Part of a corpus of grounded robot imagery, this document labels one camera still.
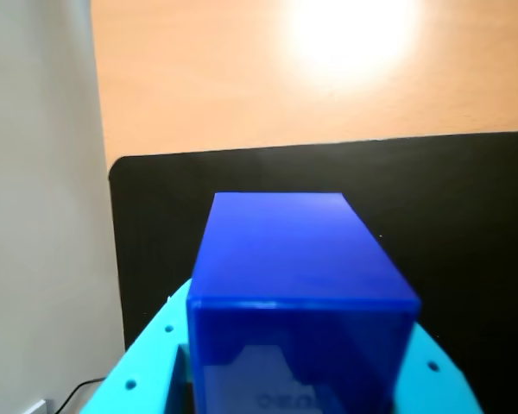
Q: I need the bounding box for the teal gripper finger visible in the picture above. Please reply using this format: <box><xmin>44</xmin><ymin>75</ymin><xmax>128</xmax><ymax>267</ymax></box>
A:
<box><xmin>79</xmin><ymin>279</ymin><xmax>196</xmax><ymax>414</ymax></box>
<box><xmin>391</xmin><ymin>322</ymin><xmax>485</xmax><ymax>414</ymax></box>

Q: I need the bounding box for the black table mat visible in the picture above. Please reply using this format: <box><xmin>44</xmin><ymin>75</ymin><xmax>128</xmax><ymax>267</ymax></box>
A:
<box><xmin>107</xmin><ymin>130</ymin><xmax>518</xmax><ymax>414</ymax></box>

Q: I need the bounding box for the blue cube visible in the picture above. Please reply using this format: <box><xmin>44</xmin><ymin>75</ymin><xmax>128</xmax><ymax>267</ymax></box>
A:
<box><xmin>186</xmin><ymin>191</ymin><xmax>423</xmax><ymax>414</ymax></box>

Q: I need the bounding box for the white power adapter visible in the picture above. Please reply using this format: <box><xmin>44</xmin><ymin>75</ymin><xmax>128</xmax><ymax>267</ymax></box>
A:
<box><xmin>16</xmin><ymin>398</ymin><xmax>49</xmax><ymax>414</ymax></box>

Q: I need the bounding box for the thin black cable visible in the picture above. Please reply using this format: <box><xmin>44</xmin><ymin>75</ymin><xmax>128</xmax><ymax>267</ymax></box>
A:
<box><xmin>56</xmin><ymin>376</ymin><xmax>108</xmax><ymax>414</ymax></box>

